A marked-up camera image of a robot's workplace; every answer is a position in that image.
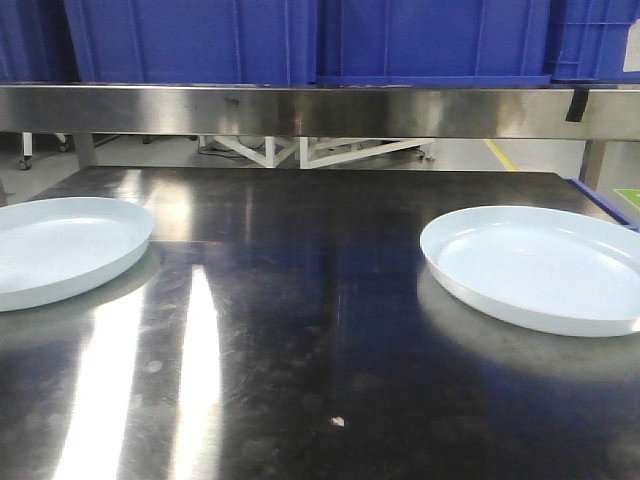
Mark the light blue plate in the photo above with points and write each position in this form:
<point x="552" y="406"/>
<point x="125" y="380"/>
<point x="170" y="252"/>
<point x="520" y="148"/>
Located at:
<point x="543" y="269"/>
<point x="54" y="249"/>

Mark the steel shelf leg left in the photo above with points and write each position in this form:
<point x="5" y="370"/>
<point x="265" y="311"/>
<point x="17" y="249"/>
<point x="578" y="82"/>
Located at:
<point x="85" y="150"/>

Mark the steel shelf leg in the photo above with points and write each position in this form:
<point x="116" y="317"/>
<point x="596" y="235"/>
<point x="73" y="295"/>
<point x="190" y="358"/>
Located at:
<point x="591" y="163"/>
<point x="85" y="150"/>

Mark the steel shelf leg right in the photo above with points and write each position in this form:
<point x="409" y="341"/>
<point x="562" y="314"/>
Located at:
<point x="591" y="163"/>

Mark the small white debris speck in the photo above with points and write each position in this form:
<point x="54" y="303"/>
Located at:
<point x="338" y="421"/>

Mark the blue plastic crate centre-right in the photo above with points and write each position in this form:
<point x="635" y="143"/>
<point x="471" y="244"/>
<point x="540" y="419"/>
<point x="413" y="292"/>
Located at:
<point x="432" y="43"/>

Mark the blue crate rim beside table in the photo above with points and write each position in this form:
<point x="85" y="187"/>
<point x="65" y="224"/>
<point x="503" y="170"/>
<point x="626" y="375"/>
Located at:
<point x="608" y="207"/>

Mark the black tape strip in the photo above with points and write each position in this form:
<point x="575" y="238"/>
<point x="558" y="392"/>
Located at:
<point x="577" y="106"/>

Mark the blue plastic crate centre-left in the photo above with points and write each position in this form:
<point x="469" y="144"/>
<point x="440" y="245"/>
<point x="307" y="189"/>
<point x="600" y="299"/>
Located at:
<point x="195" y="42"/>

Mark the white cart leg with caster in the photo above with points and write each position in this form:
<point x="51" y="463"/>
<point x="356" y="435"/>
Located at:
<point x="27" y="151"/>

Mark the blue plastic crate far right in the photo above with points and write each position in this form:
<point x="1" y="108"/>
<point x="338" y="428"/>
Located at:
<point x="586" y="41"/>

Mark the blue plastic crate far left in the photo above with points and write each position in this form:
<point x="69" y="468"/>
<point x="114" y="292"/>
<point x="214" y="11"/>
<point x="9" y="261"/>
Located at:
<point x="36" y="43"/>

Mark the white label on crate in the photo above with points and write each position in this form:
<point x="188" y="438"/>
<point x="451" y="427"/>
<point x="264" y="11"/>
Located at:
<point x="631" y="60"/>

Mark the white metal frame background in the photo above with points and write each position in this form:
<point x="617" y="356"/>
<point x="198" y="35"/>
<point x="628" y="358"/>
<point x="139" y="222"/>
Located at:
<point x="311" y="152"/>

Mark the stainless steel shelf rail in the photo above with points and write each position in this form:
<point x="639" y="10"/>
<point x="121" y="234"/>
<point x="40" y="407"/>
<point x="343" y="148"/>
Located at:
<point x="611" y="114"/>

